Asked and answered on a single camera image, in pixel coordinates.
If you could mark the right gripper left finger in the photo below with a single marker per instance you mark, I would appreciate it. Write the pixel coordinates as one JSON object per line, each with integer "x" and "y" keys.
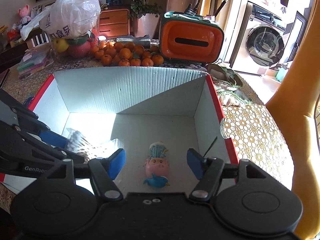
{"x": 103, "y": 172}

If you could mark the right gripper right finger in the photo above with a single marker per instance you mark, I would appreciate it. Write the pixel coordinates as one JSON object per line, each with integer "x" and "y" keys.
{"x": 208, "y": 172}

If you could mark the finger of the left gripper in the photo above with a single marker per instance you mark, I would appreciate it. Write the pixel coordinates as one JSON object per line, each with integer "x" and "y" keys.
{"x": 54, "y": 139}

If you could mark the pink pig figurine toy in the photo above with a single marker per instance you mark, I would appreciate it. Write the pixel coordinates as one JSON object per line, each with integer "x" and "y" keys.
{"x": 157, "y": 166}

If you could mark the red cardboard box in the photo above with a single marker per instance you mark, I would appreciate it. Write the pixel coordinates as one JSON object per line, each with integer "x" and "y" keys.
{"x": 138, "y": 106}

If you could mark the yellow apple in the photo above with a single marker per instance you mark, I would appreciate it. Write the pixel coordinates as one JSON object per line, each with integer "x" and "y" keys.
{"x": 60, "y": 44}

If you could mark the white router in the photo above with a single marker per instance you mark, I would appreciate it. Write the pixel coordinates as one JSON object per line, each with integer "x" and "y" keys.
{"x": 38, "y": 40}

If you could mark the yellow giraffe plush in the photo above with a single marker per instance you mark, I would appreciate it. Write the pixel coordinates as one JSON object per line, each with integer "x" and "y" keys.
{"x": 292, "y": 108}

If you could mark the pile of oranges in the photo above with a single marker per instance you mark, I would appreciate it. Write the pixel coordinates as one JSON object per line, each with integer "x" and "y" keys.
{"x": 120, "y": 54}

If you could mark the white plastic fruit bag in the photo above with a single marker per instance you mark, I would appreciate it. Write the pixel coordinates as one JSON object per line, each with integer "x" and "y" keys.
{"x": 65, "y": 19}

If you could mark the pink teddy bear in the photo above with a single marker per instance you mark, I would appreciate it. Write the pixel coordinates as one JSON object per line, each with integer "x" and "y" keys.
{"x": 24, "y": 14}

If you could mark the wooden tv cabinet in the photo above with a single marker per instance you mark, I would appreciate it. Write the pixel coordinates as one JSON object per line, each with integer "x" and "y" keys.
{"x": 114, "y": 22}

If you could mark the washing machine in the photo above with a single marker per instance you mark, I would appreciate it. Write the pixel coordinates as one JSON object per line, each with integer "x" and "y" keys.
{"x": 263, "y": 42}

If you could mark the green potted plant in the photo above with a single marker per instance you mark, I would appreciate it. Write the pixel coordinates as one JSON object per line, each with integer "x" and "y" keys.
{"x": 140, "y": 8}

